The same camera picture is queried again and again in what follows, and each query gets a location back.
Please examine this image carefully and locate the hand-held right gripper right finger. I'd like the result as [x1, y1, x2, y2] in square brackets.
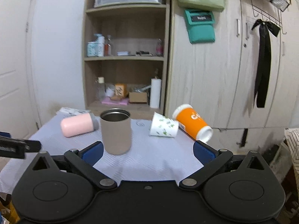
[179, 141, 269, 189]

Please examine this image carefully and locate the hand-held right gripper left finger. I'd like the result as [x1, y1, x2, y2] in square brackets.
[30, 141, 117, 189]

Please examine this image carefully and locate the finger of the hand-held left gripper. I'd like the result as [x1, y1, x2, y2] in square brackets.
[0, 132, 42, 159]

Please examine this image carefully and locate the pink cup with grey lid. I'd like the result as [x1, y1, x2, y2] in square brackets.
[60, 112, 98, 138]

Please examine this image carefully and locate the orange cup with white lid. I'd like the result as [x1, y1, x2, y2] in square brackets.
[172, 104, 214, 143]

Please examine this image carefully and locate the white paper cup green print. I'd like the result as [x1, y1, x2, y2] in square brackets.
[149, 111, 179, 138]

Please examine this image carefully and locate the beige metal cup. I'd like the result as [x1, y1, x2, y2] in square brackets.
[100, 108, 131, 155]

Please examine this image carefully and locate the white tablecloth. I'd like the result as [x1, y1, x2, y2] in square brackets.
[0, 108, 211, 195]

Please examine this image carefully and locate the pink pad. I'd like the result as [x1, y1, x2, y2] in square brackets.
[101, 97, 130, 105]

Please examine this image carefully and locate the clear bottle cream cap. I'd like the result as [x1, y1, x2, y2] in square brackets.
[95, 76, 106, 98]

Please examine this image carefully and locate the yellow box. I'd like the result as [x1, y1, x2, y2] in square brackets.
[0, 192, 21, 224]

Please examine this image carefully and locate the orange box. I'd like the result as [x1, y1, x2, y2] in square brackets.
[114, 83, 128, 98]

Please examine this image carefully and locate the cardboard box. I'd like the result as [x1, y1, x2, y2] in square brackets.
[129, 86, 150, 103]

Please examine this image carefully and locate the paper towel roll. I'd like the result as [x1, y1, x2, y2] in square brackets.
[149, 78, 162, 109]

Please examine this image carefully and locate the light wooden wardrobe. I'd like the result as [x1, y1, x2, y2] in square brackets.
[165, 0, 299, 146]

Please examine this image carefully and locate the white door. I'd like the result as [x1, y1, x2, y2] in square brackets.
[0, 0, 41, 140]

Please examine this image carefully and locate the striped cloth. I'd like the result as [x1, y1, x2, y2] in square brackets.
[284, 128, 299, 164]

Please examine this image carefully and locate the wooden shelf unit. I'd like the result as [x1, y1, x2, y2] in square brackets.
[82, 0, 171, 119]

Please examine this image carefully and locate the white box green print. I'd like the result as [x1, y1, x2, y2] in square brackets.
[87, 41, 104, 57]

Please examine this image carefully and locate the clear bottle red liquid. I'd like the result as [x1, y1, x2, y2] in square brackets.
[104, 35, 112, 56]

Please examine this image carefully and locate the black ribbon bow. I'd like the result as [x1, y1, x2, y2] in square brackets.
[252, 19, 281, 108]

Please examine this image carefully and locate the pink bottle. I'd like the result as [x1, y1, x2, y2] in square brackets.
[156, 38, 164, 57]

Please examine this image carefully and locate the teal bag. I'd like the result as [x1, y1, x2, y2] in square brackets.
[184, 9, 216, 44]

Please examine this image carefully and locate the black strap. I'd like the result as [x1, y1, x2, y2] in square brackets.
[241, 128, 249, 148]

